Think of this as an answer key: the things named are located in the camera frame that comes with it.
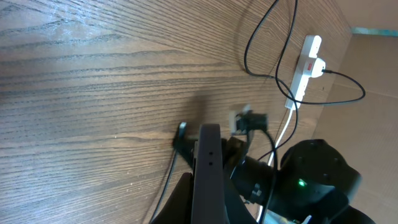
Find black smartphone blue screen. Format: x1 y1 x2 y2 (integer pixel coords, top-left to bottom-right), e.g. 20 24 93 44
191 124 226 224

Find white power strip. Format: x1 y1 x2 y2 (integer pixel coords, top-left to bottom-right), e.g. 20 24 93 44
290 35 322 101

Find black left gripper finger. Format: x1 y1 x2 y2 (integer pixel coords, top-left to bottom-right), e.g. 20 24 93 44
151 172 193 224

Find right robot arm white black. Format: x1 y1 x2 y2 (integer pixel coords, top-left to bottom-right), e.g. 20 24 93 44
173 123 371 223

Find white charger plug adapter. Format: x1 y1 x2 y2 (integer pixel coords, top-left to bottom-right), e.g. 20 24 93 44
303 58 326 78

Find black USB charging cable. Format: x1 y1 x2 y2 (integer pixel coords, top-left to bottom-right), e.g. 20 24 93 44
148 0 366 224

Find white power strip cord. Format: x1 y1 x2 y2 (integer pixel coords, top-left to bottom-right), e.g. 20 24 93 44
255 108 295 223

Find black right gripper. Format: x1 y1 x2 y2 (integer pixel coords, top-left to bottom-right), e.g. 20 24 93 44
172 122 257 224

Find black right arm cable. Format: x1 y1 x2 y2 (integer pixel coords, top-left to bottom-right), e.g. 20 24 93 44
247 129 279 224

